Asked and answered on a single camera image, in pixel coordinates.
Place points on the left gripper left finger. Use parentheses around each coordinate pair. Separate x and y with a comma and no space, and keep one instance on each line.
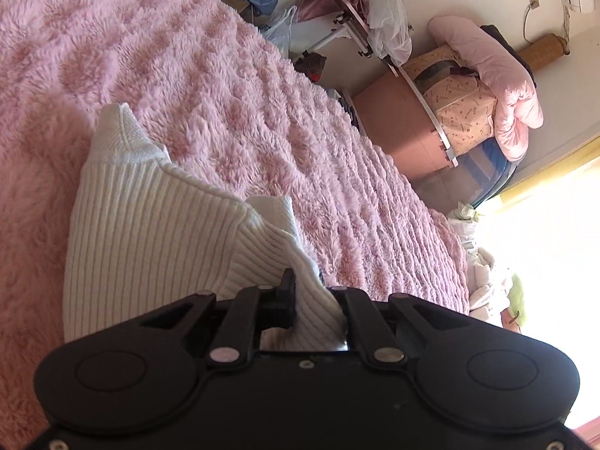
(243,320)

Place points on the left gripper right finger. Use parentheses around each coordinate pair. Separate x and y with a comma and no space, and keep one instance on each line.
(367,330)

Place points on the white ribbed knit sweater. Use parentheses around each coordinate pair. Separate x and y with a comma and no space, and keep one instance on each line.
(144,234)

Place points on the cream plush blanket pile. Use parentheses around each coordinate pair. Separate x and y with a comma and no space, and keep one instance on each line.
(489,282)

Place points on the blue striped storage bag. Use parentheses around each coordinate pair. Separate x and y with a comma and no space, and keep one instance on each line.
(480,174)

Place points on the pink fluffy bed blanket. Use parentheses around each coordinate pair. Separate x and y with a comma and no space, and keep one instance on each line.
(231,112)

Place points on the floral fabric storage bag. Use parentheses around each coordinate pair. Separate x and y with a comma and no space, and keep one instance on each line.
(462,104)

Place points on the pink padded quilt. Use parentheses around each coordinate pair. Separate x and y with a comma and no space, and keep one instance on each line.
(518,109)

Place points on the white plastic bag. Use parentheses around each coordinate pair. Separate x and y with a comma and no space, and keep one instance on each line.
(388,28)

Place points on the white folding rack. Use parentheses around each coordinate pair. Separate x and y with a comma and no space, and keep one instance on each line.
(345,24)

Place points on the woven rolled mat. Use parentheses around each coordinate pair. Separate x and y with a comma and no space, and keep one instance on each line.
(544,51)

